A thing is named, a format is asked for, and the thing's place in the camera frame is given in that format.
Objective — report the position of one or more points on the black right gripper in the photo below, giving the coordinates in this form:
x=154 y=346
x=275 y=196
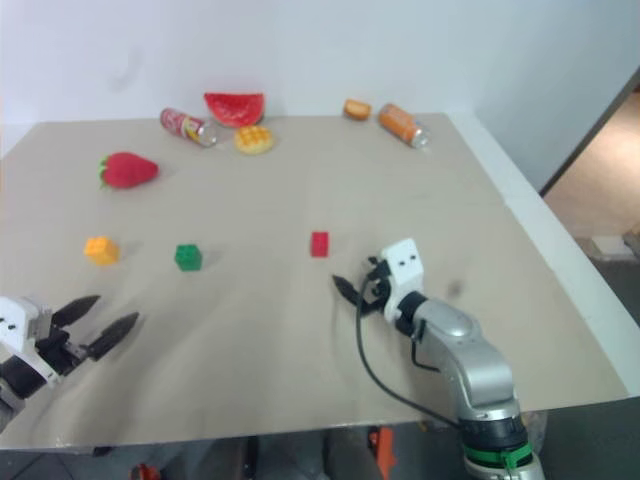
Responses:
x=376 y=295

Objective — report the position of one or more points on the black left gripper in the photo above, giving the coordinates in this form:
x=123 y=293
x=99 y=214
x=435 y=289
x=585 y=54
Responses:
x=57 y=350

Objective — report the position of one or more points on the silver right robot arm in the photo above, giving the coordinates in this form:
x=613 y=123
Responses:
x=475 y=360

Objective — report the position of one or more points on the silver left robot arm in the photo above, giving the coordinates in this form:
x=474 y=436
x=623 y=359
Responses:
x=17 y=377

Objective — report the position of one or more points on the red toy block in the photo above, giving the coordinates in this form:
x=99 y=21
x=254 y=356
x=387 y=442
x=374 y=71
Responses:
x=320 y=244

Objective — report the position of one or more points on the yellow toy block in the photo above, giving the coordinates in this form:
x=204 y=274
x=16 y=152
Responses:
x=102 y=251

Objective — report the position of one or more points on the beige table cover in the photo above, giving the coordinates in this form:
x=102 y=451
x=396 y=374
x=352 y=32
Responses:
x=280 y=340

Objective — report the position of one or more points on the green toy block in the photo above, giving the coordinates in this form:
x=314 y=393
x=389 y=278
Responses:
x=188 y=258

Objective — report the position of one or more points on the orange drink can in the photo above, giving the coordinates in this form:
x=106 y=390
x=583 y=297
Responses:
x=400 y=124

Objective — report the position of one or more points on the red toy strawberry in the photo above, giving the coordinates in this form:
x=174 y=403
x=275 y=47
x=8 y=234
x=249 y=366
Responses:
x=129 y=171

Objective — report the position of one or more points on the orange object under table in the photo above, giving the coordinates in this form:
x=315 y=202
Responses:
x=145 y=472
x=382 y=450

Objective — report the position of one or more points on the orange toy bread piece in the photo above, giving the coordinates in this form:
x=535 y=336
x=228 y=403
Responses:
x=357 y=110

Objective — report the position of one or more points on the yellow toy waffle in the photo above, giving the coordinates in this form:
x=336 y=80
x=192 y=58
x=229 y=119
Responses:
x=254 y=140

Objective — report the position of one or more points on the toy watermelon slice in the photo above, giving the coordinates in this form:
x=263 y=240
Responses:
x=235 y=110

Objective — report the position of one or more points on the red drink can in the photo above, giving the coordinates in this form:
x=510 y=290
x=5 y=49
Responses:
x=185 y=126

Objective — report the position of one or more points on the white table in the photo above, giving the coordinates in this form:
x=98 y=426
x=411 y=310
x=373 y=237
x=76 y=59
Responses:
x=575 y=240

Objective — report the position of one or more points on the white box on floor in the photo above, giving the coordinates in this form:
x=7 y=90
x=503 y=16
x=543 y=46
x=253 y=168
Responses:
x=607 y=245

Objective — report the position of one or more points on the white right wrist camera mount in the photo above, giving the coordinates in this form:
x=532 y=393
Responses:
x=405 y=270

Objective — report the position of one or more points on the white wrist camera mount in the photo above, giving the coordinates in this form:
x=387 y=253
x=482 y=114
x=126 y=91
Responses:
x=405 y=270
x=14 y=320

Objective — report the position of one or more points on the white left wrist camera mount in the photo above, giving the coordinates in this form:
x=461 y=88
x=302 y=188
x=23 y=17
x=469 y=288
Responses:
x=14 y=320

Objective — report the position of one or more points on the dark door frame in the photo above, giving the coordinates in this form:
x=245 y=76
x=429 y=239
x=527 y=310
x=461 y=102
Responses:
x=585 y=140

